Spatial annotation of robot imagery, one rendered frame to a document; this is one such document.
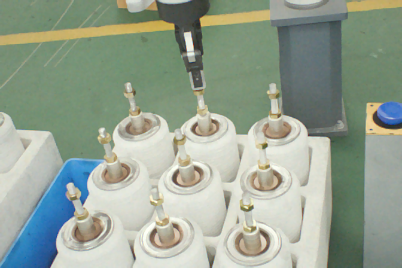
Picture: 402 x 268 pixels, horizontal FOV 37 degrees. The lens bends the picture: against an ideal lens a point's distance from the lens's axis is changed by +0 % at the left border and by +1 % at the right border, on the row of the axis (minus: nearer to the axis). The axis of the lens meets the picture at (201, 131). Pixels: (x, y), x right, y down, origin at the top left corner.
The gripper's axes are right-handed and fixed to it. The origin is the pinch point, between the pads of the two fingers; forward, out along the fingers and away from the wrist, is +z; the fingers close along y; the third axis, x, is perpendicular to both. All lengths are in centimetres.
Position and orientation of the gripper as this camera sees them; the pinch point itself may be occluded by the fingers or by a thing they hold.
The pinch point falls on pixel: (197, 75)
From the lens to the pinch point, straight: 92.8
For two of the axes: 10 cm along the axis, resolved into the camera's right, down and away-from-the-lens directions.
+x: -9.9, 1.6, 0.5
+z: 1.6, 7.8, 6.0
